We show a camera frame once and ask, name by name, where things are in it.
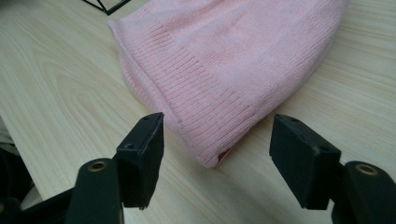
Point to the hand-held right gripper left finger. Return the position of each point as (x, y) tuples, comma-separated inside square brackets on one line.
[(141, 165)]

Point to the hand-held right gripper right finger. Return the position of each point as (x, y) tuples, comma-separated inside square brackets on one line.
[(303, 168)]

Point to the pink knitted hat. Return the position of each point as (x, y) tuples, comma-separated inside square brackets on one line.
[(224, 71)]

